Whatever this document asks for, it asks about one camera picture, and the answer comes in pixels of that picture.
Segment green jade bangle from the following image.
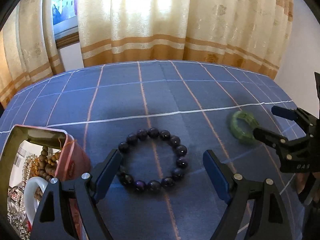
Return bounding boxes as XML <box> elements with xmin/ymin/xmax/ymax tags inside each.
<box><xmin>229</xmin><ymin>111</ymin><xmax>259</xmax><ymax>145</ymax></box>

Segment dark purple bead bracelet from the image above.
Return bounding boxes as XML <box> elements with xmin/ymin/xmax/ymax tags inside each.
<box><xmin>117</xmin><ymin>127</ymin><xmax>189</xmax><ymax>194</ymax></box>

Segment pale white jade bangle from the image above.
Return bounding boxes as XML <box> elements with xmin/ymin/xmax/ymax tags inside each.
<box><xmin>24</xmin><ymin>177</ymin><xmax>48</xmax><ymax>225</ymax></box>

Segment pink tin jewelry box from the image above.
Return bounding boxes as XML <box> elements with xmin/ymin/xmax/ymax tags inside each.
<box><xmin>1</xmin><ymin>125</ymin><xmax>90</xmax><ymax>239</ymax></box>

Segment right hand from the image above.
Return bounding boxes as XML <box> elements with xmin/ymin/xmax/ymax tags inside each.
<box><xmin>296</xmin><ymin>172</ymin><xmax>319</xmax><ymax>205</ymax></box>

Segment cream curtain right panel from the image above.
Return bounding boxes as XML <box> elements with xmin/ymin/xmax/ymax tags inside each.
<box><xmin>78</xmin><ymin>0</ymin><xmax>293</xmax><ymax>78</ymax></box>

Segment cream curtain panel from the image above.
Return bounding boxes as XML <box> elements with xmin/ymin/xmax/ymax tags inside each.
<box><xmin>78</xmin><ymin>0</ymin><xmax>293</xmax><ymax>78</ymax></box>
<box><xmin>1</xmin><ymin>0</ymin><xmax>65</xmax><ymax>107</ymax></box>

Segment blue plaid bed sheet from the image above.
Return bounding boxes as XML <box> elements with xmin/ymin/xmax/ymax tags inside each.
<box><xmin>1</xmin><ymin>61</ymin><xmax>303</xmax><ymax>239</ymax></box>

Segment cream curtain left panel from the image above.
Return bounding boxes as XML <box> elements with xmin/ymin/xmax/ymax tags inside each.
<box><xmin>1</xmin><ymin>0</ymin><xmax>65</xmax><ymax>107</ymax></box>

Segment window with wooden sill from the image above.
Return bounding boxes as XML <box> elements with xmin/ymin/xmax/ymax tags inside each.
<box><xmin>52</xmin><ymin>0</ymin><xmax>79</xmax><ymax>48</ymax></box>

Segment pearl bead necklace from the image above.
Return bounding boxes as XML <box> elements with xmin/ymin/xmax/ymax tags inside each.
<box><xmin>7</xmin><ymin>154</ymin><xmax>38</xmax><ymax>240</ymax></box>

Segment brown wooden bead necklace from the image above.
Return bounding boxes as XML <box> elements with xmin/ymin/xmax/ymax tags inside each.
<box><xmin>34</xmin><ymin>144</ymin><xmax>62</xmax><ymax>202</ymax></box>

